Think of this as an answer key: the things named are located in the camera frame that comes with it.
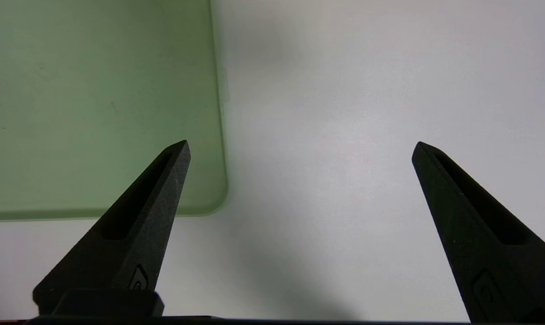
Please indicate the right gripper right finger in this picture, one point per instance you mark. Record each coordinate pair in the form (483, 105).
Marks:
(489, 253)

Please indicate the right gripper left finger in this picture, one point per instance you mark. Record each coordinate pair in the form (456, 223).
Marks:
(137, 234)

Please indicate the green plastic tray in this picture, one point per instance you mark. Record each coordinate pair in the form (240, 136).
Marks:
(96, 113)

